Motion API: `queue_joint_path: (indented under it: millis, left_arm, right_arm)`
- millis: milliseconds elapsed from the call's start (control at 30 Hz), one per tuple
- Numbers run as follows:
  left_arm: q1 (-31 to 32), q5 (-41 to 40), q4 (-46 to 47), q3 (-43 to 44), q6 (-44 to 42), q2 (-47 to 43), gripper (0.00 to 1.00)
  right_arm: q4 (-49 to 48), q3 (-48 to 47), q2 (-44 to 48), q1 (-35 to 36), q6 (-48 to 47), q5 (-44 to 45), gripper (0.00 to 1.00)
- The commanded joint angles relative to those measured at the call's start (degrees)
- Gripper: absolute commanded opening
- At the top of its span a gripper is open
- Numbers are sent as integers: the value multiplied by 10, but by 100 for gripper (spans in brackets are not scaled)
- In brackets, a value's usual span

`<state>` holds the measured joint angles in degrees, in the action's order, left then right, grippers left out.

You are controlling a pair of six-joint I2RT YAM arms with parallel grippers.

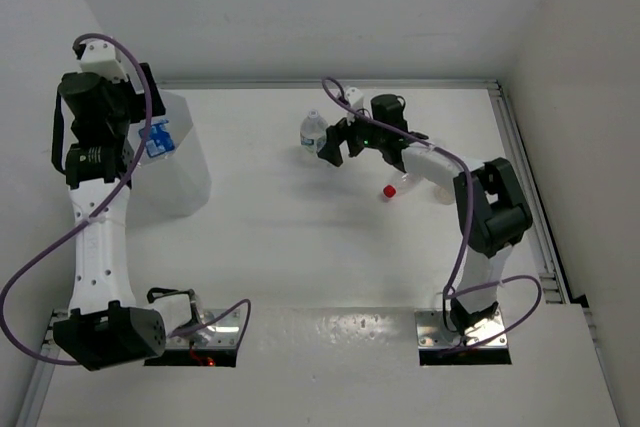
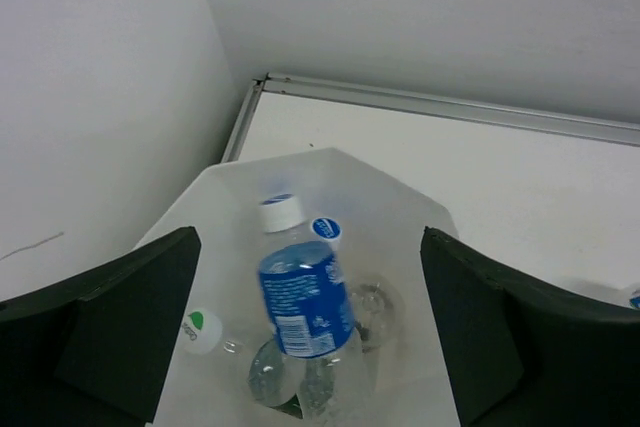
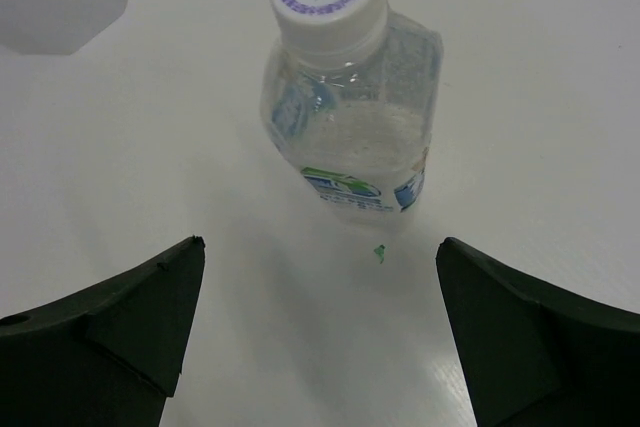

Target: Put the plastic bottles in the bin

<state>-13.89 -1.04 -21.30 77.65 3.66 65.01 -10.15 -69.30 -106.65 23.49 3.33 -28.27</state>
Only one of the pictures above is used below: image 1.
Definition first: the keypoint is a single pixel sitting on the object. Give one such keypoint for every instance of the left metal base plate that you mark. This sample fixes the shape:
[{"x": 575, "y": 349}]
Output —
[{"x": 219, "y": 336}]

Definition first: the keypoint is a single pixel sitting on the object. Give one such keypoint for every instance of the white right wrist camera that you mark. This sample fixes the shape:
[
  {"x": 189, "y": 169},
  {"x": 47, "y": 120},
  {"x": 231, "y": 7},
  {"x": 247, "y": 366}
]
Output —
[{"x": 353, "y": 98}]

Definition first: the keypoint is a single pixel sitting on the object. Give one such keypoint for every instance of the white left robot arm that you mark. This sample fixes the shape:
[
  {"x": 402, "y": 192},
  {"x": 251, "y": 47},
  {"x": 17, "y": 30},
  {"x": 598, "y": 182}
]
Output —
[{"x": 105, "y": 325}]

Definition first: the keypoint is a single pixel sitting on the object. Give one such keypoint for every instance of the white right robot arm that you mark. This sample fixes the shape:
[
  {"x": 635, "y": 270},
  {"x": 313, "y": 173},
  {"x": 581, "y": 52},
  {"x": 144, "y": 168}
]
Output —
[{"x": 492, "y": 210}]

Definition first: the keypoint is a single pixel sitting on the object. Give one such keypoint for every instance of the translucent white plastic bin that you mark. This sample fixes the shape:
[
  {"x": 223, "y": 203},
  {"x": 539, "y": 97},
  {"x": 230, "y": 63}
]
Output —
[{"x": 178, "y": 184}]

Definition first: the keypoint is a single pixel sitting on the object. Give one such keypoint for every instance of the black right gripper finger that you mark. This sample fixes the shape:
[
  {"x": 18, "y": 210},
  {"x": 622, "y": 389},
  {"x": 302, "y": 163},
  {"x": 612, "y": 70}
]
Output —
[
  {"x": 335, "y": 135},
  {"x": 355, "y": 143}
]

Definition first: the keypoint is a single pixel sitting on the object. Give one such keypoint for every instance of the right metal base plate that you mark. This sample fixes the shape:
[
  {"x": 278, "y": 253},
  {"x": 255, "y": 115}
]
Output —
[{"x": 432, "y": 335}]

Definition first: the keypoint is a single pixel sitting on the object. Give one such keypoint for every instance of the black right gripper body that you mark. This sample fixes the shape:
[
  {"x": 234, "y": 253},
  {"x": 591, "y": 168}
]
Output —
[{"x": 372, "y": 136}]

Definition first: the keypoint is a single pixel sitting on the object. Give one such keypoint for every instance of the red label clear bottle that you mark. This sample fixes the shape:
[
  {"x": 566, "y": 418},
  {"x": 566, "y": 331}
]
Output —
[{"x": 400, "y": 184}]

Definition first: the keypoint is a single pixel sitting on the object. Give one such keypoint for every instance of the blue label Pocari bottle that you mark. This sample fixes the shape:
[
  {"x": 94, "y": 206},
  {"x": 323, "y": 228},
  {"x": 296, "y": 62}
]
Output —
[{"x": 159, "y": 141}]

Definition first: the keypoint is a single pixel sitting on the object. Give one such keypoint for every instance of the yellow cap small bottle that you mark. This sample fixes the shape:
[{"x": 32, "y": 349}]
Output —
[{"x": 443, "y": 196}]

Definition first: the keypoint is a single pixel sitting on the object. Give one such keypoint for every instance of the metal base plate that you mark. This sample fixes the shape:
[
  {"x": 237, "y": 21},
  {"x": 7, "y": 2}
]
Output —
[
  {"x": 432, "y": 335},
  {"x": 219, "y": 336}
]

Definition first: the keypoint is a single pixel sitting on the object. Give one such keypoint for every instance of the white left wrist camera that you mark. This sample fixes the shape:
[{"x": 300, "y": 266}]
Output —
[{"x": 102, "y": 58}]

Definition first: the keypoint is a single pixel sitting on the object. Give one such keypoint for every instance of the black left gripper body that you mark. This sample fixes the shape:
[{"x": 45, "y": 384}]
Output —
[{"x": 127, "y": 106}]

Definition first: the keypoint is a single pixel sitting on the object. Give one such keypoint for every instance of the clear bottle white label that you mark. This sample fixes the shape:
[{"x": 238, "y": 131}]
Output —
[{"x": 313, "y": 132}]

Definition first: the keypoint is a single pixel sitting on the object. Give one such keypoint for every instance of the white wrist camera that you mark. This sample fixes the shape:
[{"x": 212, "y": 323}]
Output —
[
  {"x": 102, "y": 58},
  {"x": 353, "y": 98}
]

